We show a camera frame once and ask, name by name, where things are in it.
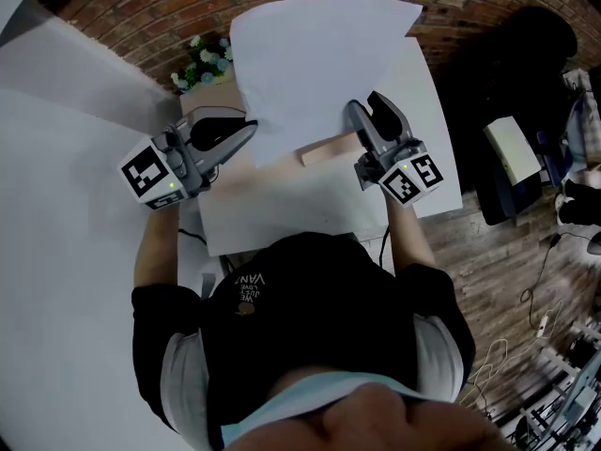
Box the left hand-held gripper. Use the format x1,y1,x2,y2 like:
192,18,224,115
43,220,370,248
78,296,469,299
117,105,259,211

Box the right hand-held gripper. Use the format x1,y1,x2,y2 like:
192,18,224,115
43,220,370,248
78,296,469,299
346,90,445,206

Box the white A4 paper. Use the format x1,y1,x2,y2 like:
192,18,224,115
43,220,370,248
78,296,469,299
228,0,424,169

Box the person's left forearm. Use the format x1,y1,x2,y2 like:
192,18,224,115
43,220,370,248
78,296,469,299
133,202,182,288

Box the person's right forearm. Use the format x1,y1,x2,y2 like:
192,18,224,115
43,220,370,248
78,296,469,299
382,194,437,277

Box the potted blue white flowers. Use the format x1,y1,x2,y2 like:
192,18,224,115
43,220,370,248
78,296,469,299
169,35,235,95

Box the cream flat box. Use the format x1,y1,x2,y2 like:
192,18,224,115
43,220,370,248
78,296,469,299
483,116,543,185

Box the blue fabric pile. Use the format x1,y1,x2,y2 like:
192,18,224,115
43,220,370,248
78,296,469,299
537,67,601,188

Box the person's black t-shirt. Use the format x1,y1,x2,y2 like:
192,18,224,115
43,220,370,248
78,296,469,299
131,231,476,451

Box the light blue face mask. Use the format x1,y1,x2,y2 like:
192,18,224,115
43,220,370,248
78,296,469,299
220,371,434,446

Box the person's face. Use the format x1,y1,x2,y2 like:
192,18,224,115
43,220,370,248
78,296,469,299
234,384,517,451

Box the metal equipment rack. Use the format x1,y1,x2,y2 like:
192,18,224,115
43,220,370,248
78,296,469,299
492,317,601,451

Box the black floor cable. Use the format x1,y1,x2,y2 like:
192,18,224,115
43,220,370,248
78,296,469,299
518,231,563,329

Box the white floor cable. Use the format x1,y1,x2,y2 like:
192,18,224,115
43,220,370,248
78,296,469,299
467,337,512,409

